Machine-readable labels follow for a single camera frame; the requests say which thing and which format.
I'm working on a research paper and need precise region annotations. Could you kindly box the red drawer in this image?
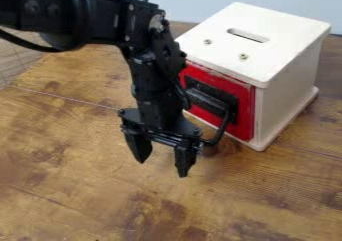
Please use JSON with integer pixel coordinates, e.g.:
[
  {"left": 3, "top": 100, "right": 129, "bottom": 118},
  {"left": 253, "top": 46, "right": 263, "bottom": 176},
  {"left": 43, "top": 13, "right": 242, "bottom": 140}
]
[{"left": 181, "top": 61, "right": 255, "bottom": 141}]

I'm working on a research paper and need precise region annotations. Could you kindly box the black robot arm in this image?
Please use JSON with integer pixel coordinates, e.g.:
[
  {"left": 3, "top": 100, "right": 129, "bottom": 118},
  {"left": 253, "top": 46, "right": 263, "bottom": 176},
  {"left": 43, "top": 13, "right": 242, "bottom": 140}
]
[{"left": 0, "top": 0, "right": 202, "bottom": 177}]

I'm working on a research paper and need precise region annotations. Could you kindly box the white wooden box cabinet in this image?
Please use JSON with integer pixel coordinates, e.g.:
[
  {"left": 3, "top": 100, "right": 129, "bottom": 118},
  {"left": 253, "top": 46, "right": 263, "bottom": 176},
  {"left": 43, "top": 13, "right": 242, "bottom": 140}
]
[{"left": 178, "top": 2, "right": 330, "bottom": 151}]

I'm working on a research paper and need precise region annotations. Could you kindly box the black metal drawer handle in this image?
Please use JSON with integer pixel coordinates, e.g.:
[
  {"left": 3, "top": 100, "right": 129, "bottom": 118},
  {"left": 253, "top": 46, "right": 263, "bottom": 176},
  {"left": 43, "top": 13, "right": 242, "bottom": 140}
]
[{"left": 183, "top": 74, "right": 241, "bottom": 148}]

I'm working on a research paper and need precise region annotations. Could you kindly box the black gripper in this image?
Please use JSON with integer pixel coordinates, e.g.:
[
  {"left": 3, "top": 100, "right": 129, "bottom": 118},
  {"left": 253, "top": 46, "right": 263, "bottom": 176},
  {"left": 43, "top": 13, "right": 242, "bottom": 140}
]
[{"left": 118, "top": 108, "right": 203, "bottom": 178}]

